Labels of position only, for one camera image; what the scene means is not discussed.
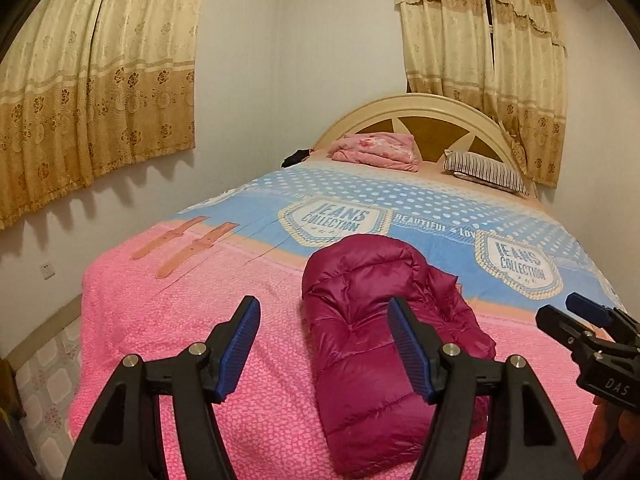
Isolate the dark cloth beside bed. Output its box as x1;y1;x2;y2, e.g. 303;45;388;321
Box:
281;148;313;168

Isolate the folded pink floral quilt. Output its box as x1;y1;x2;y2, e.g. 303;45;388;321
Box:
327;132;421;173

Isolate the golden floral curtain panel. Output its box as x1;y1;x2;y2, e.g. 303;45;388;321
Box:
394;0;501;121
487;0;568;188

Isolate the cream wooden headboard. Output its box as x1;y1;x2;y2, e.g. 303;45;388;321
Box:
311;92;538;198

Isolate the wide golden floral curtain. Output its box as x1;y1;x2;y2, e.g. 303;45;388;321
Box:
0;0;208;231

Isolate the striped pillow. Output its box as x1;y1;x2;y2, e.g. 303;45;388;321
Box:
442;150;531;197

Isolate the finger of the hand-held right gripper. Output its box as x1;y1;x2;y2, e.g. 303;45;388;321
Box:
566;292;626;328
536;305;598;356

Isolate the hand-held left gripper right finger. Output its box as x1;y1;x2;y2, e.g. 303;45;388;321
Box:
387;296;583;480

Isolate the magenta puffer jacket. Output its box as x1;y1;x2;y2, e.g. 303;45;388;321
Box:
301;234;491;478

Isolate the bed with pink blue cover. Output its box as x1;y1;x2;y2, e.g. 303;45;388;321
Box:
70;157;621;480

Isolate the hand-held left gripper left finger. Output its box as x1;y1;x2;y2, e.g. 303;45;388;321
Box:
62;295;262;480

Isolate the person's right forearm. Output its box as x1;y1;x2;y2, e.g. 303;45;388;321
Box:
582;395;640;480

